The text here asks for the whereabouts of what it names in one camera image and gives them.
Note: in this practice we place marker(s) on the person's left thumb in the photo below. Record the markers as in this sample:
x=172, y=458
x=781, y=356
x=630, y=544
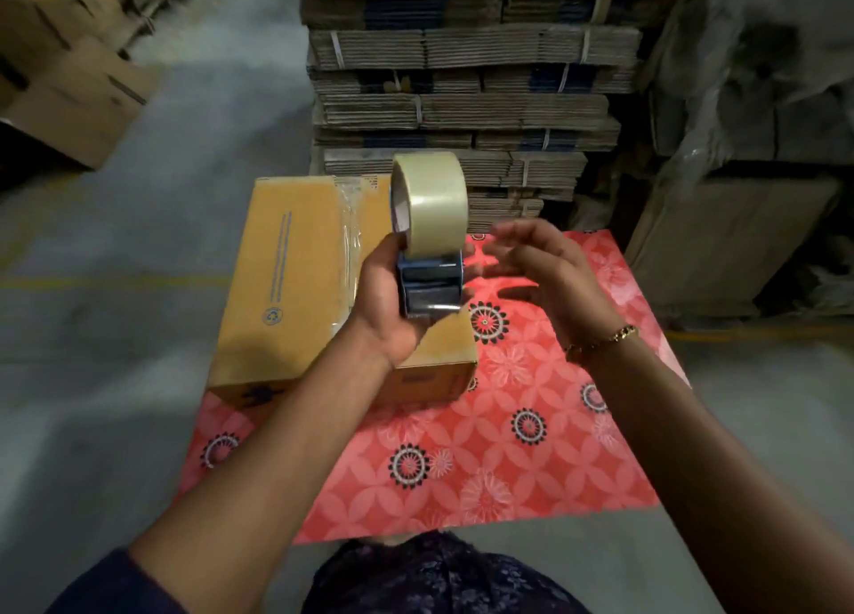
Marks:
x=395, y=256

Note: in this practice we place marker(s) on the blue tape dispenser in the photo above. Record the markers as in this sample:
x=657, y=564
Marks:
x=430, y=283

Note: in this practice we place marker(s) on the clear packing tape roll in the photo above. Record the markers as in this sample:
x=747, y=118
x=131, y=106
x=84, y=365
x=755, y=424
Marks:
x=430, y=203

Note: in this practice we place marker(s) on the pile of folded cardboard boxes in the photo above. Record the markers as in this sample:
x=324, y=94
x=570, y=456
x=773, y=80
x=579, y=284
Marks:
x=67, y=59

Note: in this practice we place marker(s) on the red floral tablecloth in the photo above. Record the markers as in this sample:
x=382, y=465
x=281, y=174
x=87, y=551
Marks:
x=507, y=420

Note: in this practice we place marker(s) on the brown cardboard box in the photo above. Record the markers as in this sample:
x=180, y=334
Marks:
x=300, y=286

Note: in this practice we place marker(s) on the person's left forearm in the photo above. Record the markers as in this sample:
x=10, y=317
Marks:
x=247, y=473

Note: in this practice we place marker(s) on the stack of flat cardboard bundles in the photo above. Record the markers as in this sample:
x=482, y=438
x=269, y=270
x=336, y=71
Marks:
x=467, y=79

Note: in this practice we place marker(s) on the plastic-wrapped cardboard stack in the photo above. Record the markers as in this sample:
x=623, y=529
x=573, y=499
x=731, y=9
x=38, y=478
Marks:
x=754, y=66

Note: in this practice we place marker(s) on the large brown cardboard carton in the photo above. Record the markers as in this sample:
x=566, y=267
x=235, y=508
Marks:
x=727, y=240

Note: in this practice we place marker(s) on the dark blue sleeve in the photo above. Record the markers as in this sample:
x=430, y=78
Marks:
x=113, y=587

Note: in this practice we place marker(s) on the dark floral garment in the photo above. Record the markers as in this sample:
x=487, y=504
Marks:
x=440, y=577

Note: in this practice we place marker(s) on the person's left hand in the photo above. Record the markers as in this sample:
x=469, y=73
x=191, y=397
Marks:
x=380, y=306

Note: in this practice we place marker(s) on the person's right forearm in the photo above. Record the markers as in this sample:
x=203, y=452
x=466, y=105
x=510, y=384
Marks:
x=720, y=473

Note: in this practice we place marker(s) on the person's right hand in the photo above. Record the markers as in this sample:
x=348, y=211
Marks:
x=560, y=280

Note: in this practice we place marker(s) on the person's right thumb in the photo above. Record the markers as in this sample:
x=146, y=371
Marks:
x=510, y=293

